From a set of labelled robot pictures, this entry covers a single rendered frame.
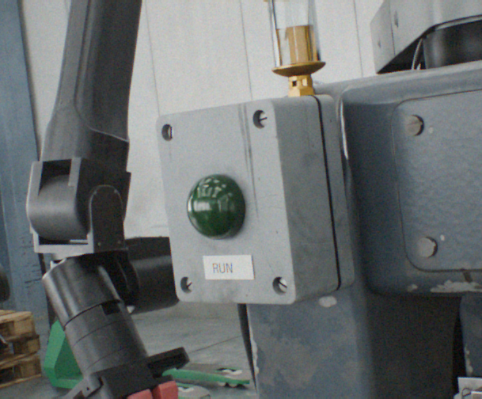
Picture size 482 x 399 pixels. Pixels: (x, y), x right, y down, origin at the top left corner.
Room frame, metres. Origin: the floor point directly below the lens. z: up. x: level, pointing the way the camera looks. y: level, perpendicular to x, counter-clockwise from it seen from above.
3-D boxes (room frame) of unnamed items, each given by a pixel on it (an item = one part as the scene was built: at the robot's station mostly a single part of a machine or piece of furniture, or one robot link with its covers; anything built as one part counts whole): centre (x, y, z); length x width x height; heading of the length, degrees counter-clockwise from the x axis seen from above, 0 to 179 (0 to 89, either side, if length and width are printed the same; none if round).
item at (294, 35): (0.52, -0.04, 1.37); 0.03 x 0.02 x 0.03; 48
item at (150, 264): (0.89, 0.12, 1.23); 0.11 x 0.09 x 0.12; 139
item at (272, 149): (0.47, -0.01, 1.28); 0.08 x 0.05 x 0.09; 48
